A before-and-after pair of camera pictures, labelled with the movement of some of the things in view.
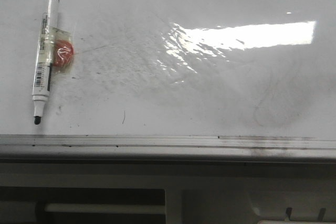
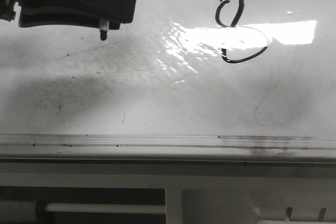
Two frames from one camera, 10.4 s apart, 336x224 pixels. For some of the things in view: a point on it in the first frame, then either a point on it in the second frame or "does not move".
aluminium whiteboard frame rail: [165, 149] does not move
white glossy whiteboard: [179, 54] does not move
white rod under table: [106, 208] does not move
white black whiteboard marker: [44, 63] → [104, 27]
